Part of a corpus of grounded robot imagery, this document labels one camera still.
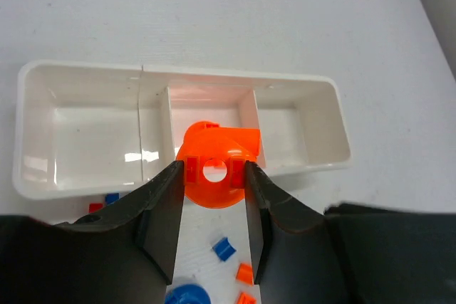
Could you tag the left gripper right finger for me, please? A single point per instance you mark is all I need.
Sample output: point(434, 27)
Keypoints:
point(350, 253)

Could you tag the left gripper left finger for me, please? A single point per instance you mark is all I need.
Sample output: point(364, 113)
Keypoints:
point(122, 253)

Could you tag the blue ring lego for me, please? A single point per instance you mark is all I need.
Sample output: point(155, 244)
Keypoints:
point(187, 294)

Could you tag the small orange lego brick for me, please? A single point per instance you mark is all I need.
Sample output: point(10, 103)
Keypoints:
point(245, 274)

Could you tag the small orange lego piece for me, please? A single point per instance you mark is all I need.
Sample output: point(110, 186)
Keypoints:
point(246, 298)

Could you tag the orange round lego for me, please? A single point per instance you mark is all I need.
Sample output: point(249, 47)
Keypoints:
point(214, 162)

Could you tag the small red lego brick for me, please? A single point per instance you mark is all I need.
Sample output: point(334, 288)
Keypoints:
point(93, 207)

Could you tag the blue lego near tray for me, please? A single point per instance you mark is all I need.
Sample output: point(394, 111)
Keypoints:
point(111, 198)

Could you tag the small blue lego brick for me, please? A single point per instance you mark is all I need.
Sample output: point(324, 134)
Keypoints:
point(223, 249)

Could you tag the white three-compartment tray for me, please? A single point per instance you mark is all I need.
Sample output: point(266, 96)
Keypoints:
point(86, 129)

